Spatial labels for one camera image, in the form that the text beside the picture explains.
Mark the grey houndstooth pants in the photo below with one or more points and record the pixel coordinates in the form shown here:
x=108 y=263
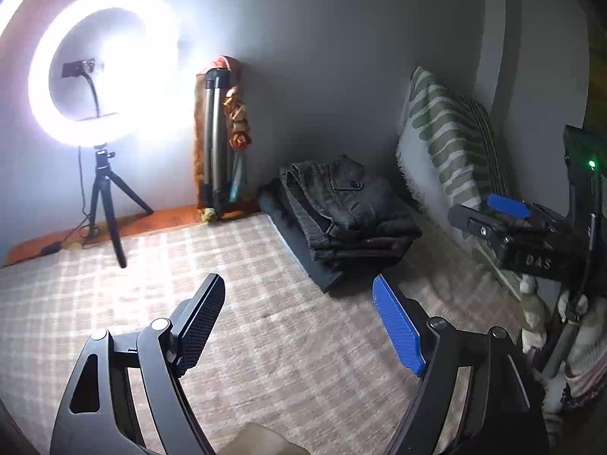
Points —
x=347 y=213

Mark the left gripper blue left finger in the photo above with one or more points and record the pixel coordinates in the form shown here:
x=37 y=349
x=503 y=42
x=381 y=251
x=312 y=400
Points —
x=192 y=324

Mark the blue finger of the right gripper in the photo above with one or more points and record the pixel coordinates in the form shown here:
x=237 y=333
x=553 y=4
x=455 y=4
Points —
x=509 y=206

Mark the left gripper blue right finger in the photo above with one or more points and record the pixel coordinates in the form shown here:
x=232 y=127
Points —
x=404 y=320

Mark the orange patterned cloth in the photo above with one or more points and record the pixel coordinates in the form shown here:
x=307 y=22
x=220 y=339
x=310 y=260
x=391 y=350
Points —
x=238 y=208

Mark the green striped pillow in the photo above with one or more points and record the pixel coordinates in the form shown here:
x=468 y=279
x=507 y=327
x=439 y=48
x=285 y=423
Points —
x=447 y=155

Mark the black mini tripod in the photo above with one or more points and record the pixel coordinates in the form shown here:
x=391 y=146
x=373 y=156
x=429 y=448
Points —
x=104 y=177

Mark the white ring light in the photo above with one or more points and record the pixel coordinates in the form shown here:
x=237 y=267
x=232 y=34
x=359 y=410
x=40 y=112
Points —
x=105 y=71

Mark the gloved right hand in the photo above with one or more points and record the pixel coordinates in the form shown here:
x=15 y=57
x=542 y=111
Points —
x=575 y=371

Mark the plaid beige bed sheet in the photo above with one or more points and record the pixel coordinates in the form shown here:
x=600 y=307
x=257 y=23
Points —
x=318 y=368

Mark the folded silver tripod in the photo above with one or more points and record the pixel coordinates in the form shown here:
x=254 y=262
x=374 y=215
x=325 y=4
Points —
x=226 y=136

